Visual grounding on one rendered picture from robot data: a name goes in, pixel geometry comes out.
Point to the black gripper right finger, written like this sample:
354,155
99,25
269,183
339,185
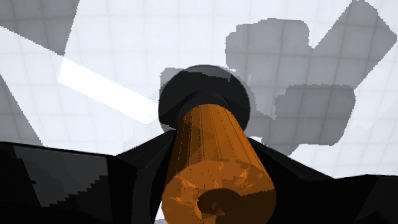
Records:
307,196

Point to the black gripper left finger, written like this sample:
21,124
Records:
123,189

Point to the orange cylinder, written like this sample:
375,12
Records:
214,175

